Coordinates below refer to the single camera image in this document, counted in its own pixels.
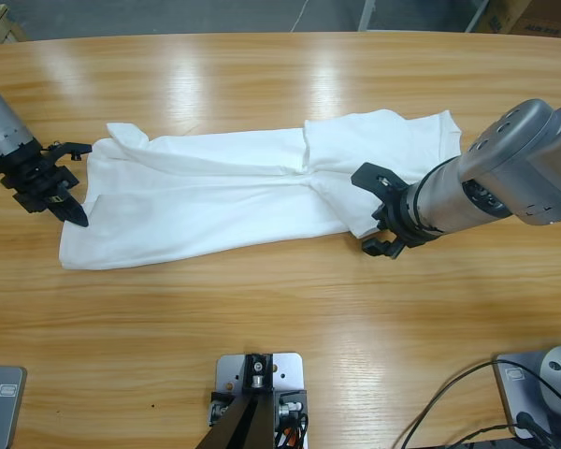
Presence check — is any black and orange cable bundle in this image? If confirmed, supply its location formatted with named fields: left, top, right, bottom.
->
left=274, top=413, right=312, bottom=449

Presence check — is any white T-shirt with UNITREE print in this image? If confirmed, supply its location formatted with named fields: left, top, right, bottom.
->
left=58, top=108, right=464, bottom=271

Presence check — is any wooden pallet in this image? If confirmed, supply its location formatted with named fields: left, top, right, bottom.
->
left=0, top=3, right=28, bottom=46

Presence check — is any white camera mounting plate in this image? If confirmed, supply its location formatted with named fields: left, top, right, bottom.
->
left=209, top=353, right=309, bottom=449

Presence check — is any black and silver clamp fitting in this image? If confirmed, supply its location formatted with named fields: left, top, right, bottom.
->
left=208, top=391, right=235, bottom=427

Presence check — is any black bracket with silver bolt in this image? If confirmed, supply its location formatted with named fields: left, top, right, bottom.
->
left=242, top=354, right=276, bottom=397

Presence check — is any dark camera post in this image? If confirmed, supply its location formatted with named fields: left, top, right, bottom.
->
left=200, top=392, right=278, bottom=449

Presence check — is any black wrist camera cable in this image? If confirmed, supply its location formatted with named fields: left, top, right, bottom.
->
left=411, top=158, right=457, bottom=230

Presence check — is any cardboard box with dark lettering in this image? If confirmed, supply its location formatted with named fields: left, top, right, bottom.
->
left=509, top=0, right=561, bottom=37

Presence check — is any white metal frame leg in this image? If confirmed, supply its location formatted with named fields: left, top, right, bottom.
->
left=357, top=0, right=381, bottom=32
left=465, top=0, right=493, bottom=33

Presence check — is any thin black cable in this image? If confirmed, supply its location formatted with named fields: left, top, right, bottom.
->
left=448, top=423, right=520, bottom=449

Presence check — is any black block with silver connector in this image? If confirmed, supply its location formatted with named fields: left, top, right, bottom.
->
left=274, top=388, right=309, bottom=422

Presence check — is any long black cable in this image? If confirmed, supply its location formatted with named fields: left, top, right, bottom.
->
left=401, top=360, right=561, bottom=449

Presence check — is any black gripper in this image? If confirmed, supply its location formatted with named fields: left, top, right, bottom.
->
left=361, top=184, right=443, bottom=259
left=0, top=149, right=91, bottom=229

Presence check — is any cardboard box with blue print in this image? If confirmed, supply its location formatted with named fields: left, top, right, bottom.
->
left=474, top=0, right=534, bottom=35

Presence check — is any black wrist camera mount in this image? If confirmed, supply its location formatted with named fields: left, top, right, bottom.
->
left=351, top=162, right=410, bottom=200
left=41, top=141, right=94, bottom=163

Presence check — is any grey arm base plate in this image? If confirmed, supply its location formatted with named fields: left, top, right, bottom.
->
left=0, top=366, right=28, bottom=449
left=494, top=351, right=561, bottom=441

